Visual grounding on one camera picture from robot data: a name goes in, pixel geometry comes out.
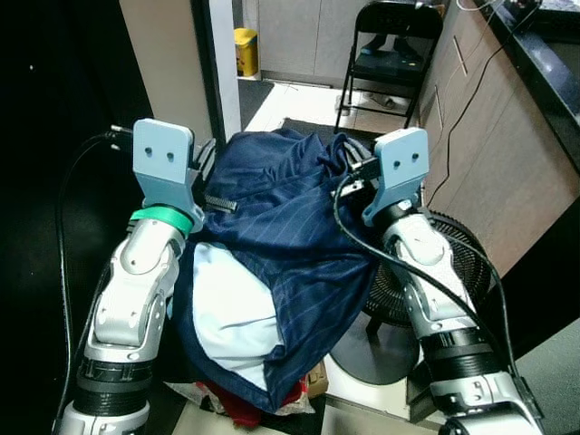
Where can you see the navy pinstriped garment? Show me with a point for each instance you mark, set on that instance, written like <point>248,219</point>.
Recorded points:
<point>281,217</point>

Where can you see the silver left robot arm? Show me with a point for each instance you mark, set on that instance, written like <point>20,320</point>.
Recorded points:
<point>127,299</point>

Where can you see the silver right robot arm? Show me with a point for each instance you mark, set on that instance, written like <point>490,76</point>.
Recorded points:
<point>439,299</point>

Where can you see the beige door panel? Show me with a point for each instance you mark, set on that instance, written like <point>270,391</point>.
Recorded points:
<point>168,63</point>

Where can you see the yellow container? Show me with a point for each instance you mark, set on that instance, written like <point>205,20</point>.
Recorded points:
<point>246,53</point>

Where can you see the black folding chair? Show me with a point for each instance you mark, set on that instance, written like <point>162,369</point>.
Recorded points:
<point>390,54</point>

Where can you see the black floor fan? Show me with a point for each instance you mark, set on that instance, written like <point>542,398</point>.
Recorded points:
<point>471,263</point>

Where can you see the brown wooden cabinet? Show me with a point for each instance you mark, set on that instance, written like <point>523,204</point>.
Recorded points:
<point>507,136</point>

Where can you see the black countertop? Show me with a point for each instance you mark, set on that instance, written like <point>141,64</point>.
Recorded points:
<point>548,72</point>

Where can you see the red cloth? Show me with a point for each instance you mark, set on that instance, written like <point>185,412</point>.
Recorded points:
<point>240,408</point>

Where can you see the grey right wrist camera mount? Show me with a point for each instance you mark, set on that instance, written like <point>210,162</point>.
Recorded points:
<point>401,168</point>

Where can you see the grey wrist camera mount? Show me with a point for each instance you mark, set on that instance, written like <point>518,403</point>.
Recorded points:
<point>401,168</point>
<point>163,159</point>

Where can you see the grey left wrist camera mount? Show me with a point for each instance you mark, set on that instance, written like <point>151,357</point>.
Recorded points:
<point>163,159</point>

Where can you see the white door frame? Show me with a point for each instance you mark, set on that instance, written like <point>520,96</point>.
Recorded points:
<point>224,63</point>

